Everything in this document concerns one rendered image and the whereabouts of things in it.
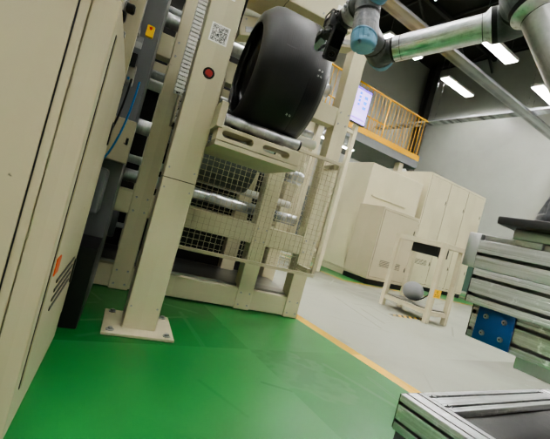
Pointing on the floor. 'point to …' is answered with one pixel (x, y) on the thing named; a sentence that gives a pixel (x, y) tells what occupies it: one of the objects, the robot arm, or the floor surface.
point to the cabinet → (379, 245)
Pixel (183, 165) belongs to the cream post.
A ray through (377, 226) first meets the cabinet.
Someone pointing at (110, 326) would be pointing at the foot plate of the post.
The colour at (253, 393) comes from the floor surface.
